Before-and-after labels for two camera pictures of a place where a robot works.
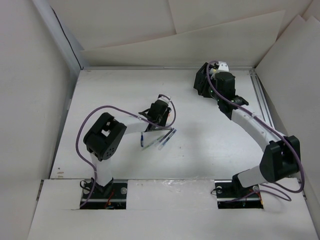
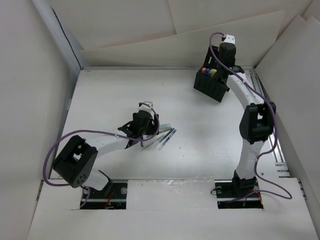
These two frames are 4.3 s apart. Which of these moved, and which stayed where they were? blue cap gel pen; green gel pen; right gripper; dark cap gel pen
Moved: right gripper
Stayed: green gel pen; blue cap gel pen; dark cap gel pen
